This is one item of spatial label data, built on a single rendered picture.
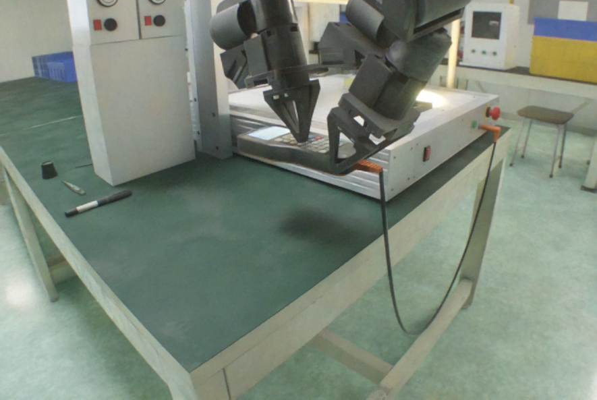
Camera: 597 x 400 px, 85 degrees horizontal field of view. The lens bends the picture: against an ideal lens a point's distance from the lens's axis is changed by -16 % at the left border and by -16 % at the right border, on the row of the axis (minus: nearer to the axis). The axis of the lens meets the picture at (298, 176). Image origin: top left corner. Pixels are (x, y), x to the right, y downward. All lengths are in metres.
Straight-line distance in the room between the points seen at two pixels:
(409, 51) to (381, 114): 0.08
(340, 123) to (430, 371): 1.10
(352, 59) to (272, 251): 0.29
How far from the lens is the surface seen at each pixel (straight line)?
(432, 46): 0.41
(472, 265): 1.55
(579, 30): 3.23
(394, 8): 0.37
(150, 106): 0.87
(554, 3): 4.93
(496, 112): 1.16
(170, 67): 0.89
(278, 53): 0.49
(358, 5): 0.46
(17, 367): 1.68
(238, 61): 0.56
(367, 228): 0.62
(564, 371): 1.58
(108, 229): 0.69
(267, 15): 0.50
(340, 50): 0.47
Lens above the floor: 1.06
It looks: 22 degrees down
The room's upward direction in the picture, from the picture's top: 1 degrees counter-clockwise
